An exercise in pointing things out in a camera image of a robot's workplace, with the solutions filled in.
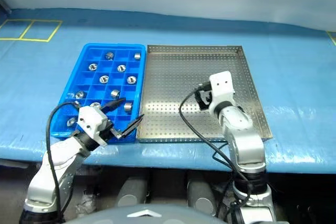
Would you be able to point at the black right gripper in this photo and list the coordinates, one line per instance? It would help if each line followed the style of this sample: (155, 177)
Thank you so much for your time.
(206, 90)

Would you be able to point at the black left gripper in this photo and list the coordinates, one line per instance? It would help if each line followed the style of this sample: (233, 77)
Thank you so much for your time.
(106, 132)

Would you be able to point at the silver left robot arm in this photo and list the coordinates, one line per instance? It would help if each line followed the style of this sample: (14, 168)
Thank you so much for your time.
(60, 161)

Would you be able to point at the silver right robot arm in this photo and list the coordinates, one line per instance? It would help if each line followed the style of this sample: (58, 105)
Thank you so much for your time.
(244, 140)

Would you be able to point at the blue compartment tray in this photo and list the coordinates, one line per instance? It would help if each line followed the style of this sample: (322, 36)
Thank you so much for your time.
(97, 91)

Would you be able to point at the perforated metal tray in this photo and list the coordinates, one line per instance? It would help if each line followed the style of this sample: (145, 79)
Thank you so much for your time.
(168, 82)

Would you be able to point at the grey rounded shape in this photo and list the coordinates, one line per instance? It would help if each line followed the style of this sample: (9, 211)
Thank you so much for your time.
(131, 193)
(200, 195)

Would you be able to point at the light grey robot torso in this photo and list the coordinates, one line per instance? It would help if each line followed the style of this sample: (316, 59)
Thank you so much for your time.
(147, 214)

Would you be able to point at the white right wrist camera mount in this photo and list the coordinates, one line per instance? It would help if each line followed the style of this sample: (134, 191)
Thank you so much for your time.
(221, 85)

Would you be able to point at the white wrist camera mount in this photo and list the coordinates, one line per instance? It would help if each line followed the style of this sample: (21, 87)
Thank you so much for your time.
(221, 85)
(90, 120)

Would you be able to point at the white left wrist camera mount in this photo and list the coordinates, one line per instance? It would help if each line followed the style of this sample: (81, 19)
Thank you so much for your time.
(90, 120)

